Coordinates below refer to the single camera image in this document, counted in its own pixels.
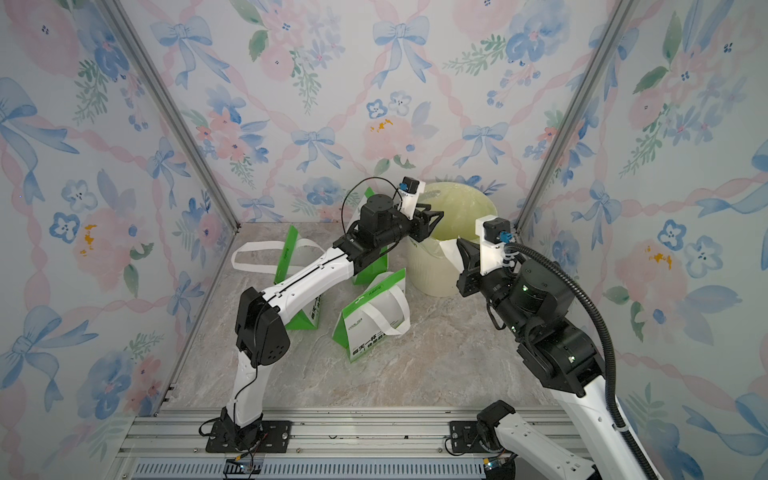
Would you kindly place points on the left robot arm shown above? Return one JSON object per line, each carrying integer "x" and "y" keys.
{"x": 261, "y": 335}

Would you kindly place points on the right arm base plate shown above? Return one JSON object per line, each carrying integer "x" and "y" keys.
{"x": 475, "y": 437}

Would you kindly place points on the green white bag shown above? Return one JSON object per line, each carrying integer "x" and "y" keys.
{"x": 294, "y": 253}
{"x": 379, "y": 266}
{"x": 381, "y": 311}

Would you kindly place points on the cream trash bin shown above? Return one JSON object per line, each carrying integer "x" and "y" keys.
{"x": 434, "y": 264}

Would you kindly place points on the right aluminium corner post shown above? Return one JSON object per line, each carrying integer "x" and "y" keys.
{"x": 615, "y": 27}

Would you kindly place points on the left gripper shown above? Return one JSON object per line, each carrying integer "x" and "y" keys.
{"x": 421, "y": 229}

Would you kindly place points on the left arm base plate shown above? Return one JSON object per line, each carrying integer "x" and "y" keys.
{"x": 271, "y": 436}

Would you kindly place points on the left aluminium corner post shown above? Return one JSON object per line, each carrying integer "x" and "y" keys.
{"x": 116, "y": 17}

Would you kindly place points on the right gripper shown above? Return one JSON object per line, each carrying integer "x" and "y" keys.
{"x": 470, "y": 283}

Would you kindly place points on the aluminium corner post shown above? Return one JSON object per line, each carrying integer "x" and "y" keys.
{"x": 116, "y": 17}
{"x": 615, "y": 27}

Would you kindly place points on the aluminium front rail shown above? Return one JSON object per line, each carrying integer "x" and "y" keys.
{"x": 322, "y": 443}

